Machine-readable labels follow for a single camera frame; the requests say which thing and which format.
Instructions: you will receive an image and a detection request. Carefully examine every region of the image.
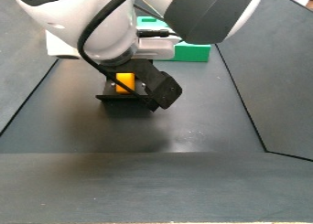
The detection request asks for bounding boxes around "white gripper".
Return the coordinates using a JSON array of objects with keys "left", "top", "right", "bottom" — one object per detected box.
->
[{"left": 45, "top": 28, "right": 182, "bottom": 60}]

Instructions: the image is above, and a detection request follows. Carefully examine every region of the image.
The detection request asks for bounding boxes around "yellow rectangular block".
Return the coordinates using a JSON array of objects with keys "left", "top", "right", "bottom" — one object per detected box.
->
[{"left": 115, "top": 73, "right": 135, "bottom": 94}]

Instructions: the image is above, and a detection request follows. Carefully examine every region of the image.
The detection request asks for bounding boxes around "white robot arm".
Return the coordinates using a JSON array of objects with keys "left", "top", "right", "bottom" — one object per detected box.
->
[{"left": 16, "top": 0, "right": 261, "bottom": 64}]

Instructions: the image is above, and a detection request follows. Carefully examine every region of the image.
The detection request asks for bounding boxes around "green foam shape board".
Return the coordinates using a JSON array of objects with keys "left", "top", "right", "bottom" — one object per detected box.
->
[{"left": 135, "top": 16, "right": 211, "bottom": 62}]

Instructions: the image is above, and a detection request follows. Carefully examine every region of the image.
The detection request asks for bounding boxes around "black curved fixture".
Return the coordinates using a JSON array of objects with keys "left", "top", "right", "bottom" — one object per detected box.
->
[{"left": 96, "top": 78, "right": 148, "bottom": 101}]

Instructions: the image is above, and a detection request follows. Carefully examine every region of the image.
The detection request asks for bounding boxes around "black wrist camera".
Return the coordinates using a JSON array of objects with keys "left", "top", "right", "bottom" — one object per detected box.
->
[{"left": 120, "top": 59, "right": 183, "bottom": 112}]

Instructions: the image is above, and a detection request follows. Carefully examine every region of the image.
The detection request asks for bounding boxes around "black cable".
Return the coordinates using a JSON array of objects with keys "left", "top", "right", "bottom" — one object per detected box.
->
[{"left": 76, "top": 0, "right": 151, "bottom": 104}]

